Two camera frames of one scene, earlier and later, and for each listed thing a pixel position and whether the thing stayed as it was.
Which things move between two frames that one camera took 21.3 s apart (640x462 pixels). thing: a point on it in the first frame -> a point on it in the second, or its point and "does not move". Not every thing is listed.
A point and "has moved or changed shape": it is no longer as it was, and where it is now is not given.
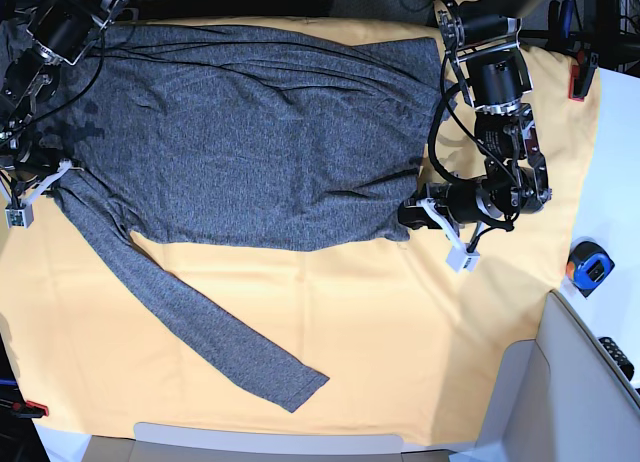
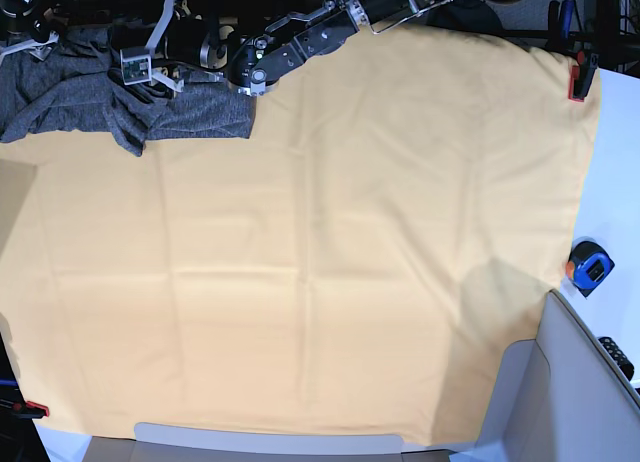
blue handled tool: x=566 y=18 does not move
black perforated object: x=620 y=357 does not move
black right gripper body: x=414 y=214 -> x=137 y=64
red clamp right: x=580 y=74 does not move
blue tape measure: x=588 y=266 does not move
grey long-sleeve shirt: x=237 y=138 has moved or changed shape
